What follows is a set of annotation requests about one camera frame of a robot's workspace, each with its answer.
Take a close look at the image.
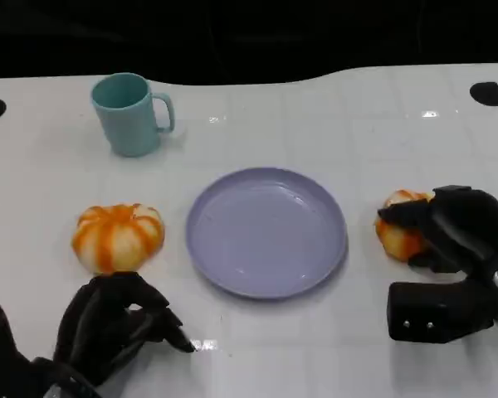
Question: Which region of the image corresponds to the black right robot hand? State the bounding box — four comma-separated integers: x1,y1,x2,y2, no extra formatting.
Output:
375,185,498,288

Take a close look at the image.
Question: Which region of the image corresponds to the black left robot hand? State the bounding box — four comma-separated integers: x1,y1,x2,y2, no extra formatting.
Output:
52,271,197,387

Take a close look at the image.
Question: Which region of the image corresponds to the orange and white bread roll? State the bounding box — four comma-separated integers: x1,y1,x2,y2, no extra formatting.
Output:
373,189,436,260
71,202,166,275

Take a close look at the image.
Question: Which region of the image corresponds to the lilac plate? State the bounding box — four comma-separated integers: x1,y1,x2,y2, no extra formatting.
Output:
185,167,349,299

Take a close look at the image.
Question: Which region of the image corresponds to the pale green mug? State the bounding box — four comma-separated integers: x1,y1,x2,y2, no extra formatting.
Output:
90,73,176,158

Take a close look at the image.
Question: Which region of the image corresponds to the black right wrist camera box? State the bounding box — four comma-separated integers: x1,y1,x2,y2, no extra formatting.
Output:
387,278,496,345

